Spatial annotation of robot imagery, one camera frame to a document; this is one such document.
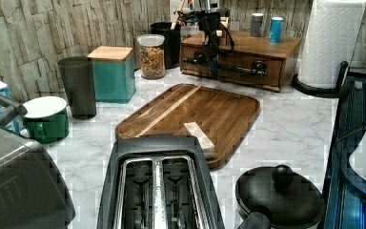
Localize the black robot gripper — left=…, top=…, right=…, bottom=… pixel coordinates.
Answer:
left=199, top=10, right=220, bottom=78

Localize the wooden drawer with black handle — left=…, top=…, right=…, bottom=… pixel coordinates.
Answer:
left=180, top=46, right=283, bottom=90

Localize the wooden drawer cabinet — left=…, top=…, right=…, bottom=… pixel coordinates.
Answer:
left=180, top=31, right=301, bottom=92

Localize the black utensil bucket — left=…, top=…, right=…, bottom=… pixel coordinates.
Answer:
left=151, top=22, right=180, bottom=69

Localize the wooden spoon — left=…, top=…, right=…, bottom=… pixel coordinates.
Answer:
left=170, top=0, right=186, bottom=31

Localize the wooden cutting board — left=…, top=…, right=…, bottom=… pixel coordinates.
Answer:
left=115, top=84, right=260, bottom=168

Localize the grey shaker can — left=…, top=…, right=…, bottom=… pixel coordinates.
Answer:
left=251, top=13, right=264, bottom=37

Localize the clear jar with white lid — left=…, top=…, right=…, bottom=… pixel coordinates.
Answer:
left=137, top=34, right=165, bottom=79

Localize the blue shaker can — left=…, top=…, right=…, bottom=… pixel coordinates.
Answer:
left=268, top=16, right=284, bottom=44

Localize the teal canister with wooden lid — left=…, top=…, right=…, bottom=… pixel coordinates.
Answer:
left=88, top=46, right=135, bottom=104

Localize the paper towel roll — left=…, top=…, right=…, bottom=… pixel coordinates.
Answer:
left=298, top=0, right=366, bottom=89

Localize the black and silver toaster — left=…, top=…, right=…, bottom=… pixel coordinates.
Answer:
left=96, top=135, right=225, bottom=229

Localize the black paper towel holder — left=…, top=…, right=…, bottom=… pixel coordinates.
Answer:
left=292, top=61, right=352, bottom=98

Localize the dark grey tumbler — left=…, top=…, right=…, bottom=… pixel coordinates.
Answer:
left=58, top=56, right=96, bottom=120

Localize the black french press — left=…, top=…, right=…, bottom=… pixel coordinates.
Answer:
left=235, top=165, right=325, bottom=229

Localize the green enamel mug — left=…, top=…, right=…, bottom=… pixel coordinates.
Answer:
left=23, top=96, right=69, bottom=144

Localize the silver toaster oven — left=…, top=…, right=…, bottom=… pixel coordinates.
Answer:
left=0, top=89, right=76, bottom=229

